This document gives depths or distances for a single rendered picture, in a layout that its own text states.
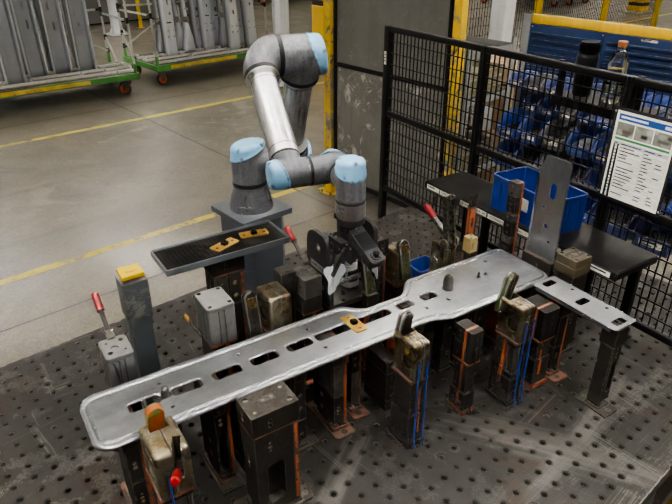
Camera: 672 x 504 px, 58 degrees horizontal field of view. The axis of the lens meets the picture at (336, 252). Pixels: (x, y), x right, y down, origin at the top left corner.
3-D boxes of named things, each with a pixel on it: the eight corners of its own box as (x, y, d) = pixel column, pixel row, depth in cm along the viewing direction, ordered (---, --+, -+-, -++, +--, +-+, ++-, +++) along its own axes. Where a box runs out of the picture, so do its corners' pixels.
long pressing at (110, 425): (100, 465, 125) (98, 460, 124) (75, 401, 142) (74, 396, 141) (553, 278, 191) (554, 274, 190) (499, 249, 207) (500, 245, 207)
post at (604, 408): (604, 418, 177) (627, 337, 163) (573, 396, 185) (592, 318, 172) (618, 410, 180) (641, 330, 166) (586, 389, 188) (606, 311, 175)
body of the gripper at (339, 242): (351, 248, 165) (352, 207, 159) (370, 260, 159) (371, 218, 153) (327, 255, 161) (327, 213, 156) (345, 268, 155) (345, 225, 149)
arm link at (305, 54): (260, 158, 214) (271, 24, 170) (301, 154, 218) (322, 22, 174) (268, 184, 208) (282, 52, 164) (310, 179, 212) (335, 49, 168)
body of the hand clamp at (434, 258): (435, 337, 212) (444, 248, 195) (423, 327, 217) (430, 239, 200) (448, 331, 215) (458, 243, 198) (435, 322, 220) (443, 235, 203)
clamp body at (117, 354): (126, 474, 159) (100, 365, 142) (114, 447, 168) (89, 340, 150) (162, 459, 164) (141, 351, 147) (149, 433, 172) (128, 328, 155)
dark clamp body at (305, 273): (305, 393, 187) (302, 286, 169) (284, 369, 197) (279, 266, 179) (334, 380, 192) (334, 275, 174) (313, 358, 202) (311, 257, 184)
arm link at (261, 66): (233, 27, 166) (274, 176, 146) (272, 25, 169) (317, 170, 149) (231, 58, 176) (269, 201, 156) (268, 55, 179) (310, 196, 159)
